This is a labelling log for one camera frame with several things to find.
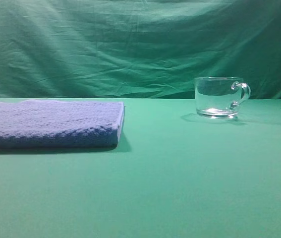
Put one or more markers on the folded blue towel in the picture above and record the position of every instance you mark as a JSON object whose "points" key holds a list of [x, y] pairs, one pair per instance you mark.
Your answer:
{"points": [[51, 123]]}

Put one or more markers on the green backdrop cloth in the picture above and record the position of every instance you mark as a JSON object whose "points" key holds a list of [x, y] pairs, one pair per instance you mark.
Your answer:
{"points": [[137, 48]]}

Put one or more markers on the transparent glass cup with handle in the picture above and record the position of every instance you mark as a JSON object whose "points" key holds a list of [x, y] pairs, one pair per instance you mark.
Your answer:
{"points": [[220, 97]]}

